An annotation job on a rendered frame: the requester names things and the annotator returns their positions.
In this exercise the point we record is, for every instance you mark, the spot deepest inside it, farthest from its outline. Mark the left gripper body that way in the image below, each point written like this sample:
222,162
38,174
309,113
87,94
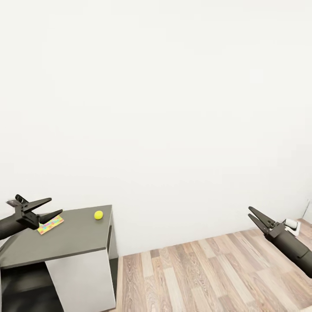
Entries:
15,223

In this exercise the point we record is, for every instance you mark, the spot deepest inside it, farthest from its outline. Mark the tennis ball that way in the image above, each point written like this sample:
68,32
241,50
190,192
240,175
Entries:
98,215

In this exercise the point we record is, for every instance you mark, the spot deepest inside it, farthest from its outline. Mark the jigsaw puzzle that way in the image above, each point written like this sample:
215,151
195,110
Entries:
49,225

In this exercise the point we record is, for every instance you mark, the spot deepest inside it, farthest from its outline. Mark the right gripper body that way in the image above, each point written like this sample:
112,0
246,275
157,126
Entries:
288,244

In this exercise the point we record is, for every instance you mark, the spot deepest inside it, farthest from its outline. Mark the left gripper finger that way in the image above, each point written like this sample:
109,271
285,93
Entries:
47,217
29,207

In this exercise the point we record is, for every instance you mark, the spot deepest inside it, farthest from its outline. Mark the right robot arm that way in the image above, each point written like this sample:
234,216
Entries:
283,236

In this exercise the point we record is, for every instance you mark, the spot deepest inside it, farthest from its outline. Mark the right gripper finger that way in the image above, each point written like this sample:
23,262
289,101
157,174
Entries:
260,225
267,221

